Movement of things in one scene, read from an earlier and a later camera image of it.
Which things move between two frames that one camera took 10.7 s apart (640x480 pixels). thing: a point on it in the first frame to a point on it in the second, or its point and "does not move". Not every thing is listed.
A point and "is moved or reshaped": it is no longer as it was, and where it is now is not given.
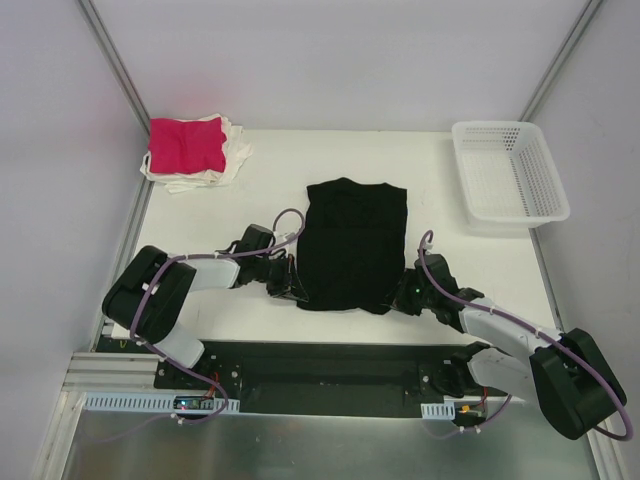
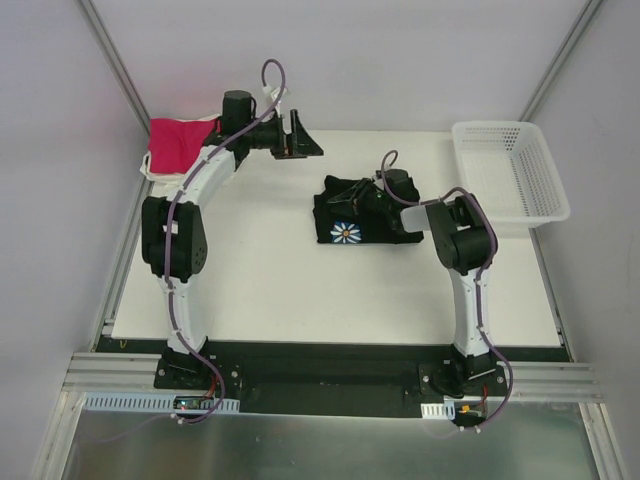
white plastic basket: x=508 y=173 does not move
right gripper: x=400 y=296 to x=368 y=198
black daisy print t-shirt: x=352 y=245 is moved or reshaped
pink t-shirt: x=186 y=146 does not move
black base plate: x=315 y=378 does not move
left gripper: x=288 y=282 to x=285 y=141
